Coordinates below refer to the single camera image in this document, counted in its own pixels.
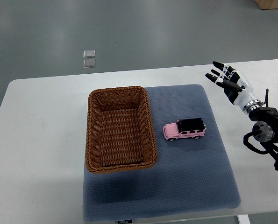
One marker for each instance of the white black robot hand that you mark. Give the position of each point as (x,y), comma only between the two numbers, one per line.
(235,86)

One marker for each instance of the pink toy car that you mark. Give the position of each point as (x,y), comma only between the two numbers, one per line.
(185,129)

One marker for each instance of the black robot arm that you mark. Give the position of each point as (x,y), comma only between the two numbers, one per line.
(263,139)

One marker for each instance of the brown wicker basket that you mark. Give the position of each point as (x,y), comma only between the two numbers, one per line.
(120,134)

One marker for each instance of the wooden box corner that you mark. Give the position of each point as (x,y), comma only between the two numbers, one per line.
(267,4)

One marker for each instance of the blue-grey table mat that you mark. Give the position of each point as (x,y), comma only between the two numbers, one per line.
(189,176)

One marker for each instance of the white table leg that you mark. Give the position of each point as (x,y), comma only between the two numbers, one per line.
(243,219)

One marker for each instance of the lower clear floor plate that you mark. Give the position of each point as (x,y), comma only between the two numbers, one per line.
(89,63)

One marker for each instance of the clear floor plate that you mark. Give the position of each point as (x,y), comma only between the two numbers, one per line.
(89,54)
(89,63)

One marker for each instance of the upper clear floor plate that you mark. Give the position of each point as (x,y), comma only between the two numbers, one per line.
(89,54)

